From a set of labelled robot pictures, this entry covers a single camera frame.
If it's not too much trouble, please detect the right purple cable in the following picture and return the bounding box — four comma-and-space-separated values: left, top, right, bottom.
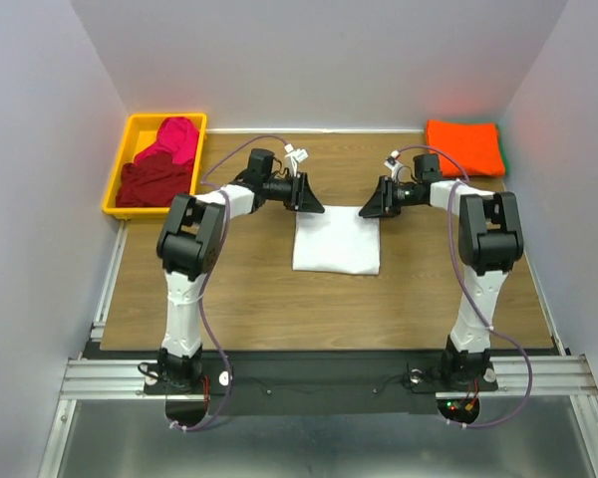
386, 144, 533, 430

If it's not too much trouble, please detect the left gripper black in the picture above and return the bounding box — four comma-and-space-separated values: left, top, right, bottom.
262, 170, 324, 212

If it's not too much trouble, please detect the folded orange t shirt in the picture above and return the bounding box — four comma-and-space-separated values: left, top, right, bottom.
425, 119, 506, 177

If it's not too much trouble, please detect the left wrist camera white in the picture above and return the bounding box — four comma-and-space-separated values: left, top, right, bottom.
284, 143, 309, 176

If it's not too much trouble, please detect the white t shirt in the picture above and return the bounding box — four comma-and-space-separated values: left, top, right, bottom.
292, 206, 381, 276

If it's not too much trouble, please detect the yellow plastic bin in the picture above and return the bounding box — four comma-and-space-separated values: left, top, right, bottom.
102, 113, 207, 220

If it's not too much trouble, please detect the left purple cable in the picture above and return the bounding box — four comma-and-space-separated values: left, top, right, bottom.
168, 134, 293, 433

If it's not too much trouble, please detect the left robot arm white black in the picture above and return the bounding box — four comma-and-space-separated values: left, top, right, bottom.
147, 144, 325, 392

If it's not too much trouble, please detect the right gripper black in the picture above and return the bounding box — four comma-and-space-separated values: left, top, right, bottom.
357, 174, 418, 217

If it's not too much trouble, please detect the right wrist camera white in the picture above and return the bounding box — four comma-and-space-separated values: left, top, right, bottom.
384, 150, 405, 182

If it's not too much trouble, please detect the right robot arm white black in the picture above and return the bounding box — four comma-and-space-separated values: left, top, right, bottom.
359, 150, 524, 388

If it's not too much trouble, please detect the folded green t shirt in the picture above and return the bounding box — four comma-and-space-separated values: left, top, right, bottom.
495, 123, 510, 176

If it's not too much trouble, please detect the dark red t shirt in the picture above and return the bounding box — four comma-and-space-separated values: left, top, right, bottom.
116, 152, 192, 208

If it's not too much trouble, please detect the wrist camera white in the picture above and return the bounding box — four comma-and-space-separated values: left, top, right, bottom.
284, 143, 309, 176
384, 150, 405, 182

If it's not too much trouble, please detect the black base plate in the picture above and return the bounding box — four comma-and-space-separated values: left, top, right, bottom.
144, 350, 498, 416

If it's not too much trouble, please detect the pink t shirt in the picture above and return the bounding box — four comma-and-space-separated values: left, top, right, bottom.
134, 117, 199, 168

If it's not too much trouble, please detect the purple cable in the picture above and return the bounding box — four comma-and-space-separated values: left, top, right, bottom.
168, 134, 293, 433
386, 144, 533, 430

